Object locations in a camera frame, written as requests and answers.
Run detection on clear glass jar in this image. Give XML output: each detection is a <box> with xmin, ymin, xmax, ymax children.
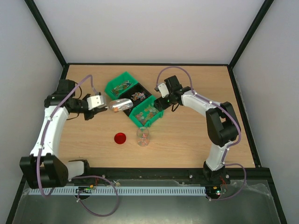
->
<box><xmin>136</xmin><ymin>127</ymin><xmax>150</xmax><ymax>147</ymax></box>

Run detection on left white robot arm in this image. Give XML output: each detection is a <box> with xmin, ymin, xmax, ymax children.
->
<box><xmin>20</xmin><ymin>79</ymin><xmax>107</xmax><ymax>189</ymax></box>

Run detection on green bin wrapped candies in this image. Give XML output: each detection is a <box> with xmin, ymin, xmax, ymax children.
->
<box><xmin>105</xmin><ymin>71</ymin><xmax>138</xmax><ymax>100</ymax></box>

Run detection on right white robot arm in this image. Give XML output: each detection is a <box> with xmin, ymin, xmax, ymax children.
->
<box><xmin>154</xmin><ymin>76</ymin><xmax>241</xmax><ymax>183</ymax></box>

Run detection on metal candy scoop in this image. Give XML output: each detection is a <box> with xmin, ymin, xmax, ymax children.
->
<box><xmin>108</xmin><ymin>98</ymin><xmax>133</xmax><ymax>112</ymax></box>

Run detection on red jar lid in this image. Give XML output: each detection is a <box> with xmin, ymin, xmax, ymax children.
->
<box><xmin>114</xmin><ymin>133</ymin><xmax>127</xmax><ymax>145</ymax></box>

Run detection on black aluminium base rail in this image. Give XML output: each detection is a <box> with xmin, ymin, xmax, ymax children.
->
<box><xmin>23</xmin><ymin>167</ymin><xmax>271</xmax><ymax>186</ymax></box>

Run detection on black bin lollipops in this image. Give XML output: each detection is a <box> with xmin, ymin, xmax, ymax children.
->
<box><xmin>119</xmin><ymin>83</ymin><xmax>152</xmax><ymax>116</ymax></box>

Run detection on green bin star candies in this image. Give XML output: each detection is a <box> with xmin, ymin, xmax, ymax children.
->
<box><xmin>129</xmin><ymin>96</ymin><xmax>164</xmax><ymax>127</ymax></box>

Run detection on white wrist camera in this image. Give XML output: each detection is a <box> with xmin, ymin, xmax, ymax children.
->
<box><xmin>155</xmin><ymin>83</ymin><xmax>169</xmax><ymax>98</ymax></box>
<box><xmin>86</xmin><ymin>95</ymin><xmax>107</xmax><ymax>111</ymax></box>

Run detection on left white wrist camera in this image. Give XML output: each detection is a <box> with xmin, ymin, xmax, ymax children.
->
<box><xmin>86</xmin><ymin>95</ymin><xmax>107</xmax><ymax>111</ymax></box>

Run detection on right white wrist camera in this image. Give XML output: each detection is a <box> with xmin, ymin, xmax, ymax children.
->
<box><xmin>155</xmin><ymin>83</ymin><xmax>169</xmax><ymax>98</ymax></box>

